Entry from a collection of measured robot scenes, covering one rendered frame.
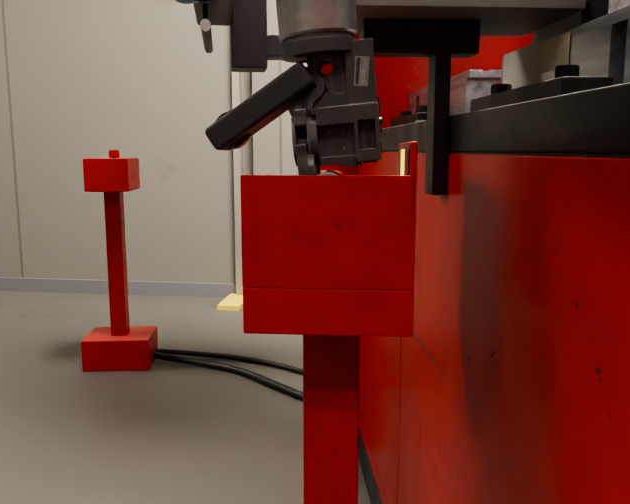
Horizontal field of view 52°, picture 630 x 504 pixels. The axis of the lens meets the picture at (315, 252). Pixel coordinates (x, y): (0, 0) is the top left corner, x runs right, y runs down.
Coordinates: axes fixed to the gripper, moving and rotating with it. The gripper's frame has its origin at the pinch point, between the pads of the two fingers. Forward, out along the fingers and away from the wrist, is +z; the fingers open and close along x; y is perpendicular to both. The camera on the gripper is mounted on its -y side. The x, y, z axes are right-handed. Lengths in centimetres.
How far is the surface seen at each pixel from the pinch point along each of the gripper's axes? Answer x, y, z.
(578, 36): 13.3, 30.3, -20.1
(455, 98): 61, 23, -18
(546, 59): 21.2, 28.9, -18.8
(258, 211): -4.9, -4.4, -4.9
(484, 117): 6.6, 18.4, -11.9
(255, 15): 156, -27, -56
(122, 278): 171, -90, 31
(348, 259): -5.0, 3.5, 0.2
